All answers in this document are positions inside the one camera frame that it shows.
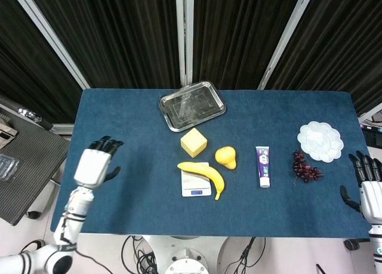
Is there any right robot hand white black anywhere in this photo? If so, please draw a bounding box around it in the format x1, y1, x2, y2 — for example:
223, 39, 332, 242
340, 150, 382, 226

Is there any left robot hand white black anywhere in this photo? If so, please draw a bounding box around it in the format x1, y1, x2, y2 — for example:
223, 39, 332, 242
73, 135, 125, 189

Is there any yellow banana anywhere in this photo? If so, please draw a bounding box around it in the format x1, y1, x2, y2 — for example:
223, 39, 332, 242
177, 161, 226, 201

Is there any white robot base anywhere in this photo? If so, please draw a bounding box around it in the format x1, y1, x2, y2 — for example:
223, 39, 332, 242
143, 235, 236, 274

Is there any white kitchen scale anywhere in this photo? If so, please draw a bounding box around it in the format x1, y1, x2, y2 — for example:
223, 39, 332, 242
180, 162, 212, 198

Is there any black caster wheel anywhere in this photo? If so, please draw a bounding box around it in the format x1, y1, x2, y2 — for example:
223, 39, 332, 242
343, 238, 369, 251

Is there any blue table mat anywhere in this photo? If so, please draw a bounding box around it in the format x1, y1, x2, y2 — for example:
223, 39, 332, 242
50, 88, 371, 238

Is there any purple grape bunch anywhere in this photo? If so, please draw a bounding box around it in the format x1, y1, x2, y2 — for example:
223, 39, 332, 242
291, 150, 325, 186

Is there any white flower paint palette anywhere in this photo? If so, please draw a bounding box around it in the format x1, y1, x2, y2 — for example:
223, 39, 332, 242
297, 121, 344, 162

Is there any clear plastic packaging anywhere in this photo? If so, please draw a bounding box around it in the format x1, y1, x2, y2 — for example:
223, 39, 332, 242
0, 153, 20, 183

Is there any brown paper bag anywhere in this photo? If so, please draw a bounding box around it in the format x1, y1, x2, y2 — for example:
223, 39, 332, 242
0, 112, 19, 149

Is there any white black sneaker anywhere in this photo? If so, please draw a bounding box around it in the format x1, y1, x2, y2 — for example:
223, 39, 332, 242
20, 239, 45, 254

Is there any yellow cube block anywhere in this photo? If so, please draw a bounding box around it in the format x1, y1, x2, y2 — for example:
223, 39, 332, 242
180, 127, 208, 159

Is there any purple white toothpaste tube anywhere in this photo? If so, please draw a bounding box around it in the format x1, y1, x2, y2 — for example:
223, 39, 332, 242
255, 146, 272, 188

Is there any stainless steel tray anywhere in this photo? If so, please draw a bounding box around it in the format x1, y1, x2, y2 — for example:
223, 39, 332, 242
158, 80, 227, 133

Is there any yellow pear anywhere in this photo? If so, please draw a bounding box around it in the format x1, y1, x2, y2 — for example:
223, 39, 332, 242
214, 146, 238, 170

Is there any black pleated curtain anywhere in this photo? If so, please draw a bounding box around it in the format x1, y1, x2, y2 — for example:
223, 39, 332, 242
25, 0, 183, 90
192, 0, 307, 90

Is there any black floor cable bundle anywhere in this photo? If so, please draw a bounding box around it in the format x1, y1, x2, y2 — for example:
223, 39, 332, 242
121, 235, 159, 274
223, 236, 266, 274

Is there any aluminium frame post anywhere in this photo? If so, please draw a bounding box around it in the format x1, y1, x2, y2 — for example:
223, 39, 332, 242
175, 0, 195, 87
258, 0, 317, 91
7, 0, 90, 90

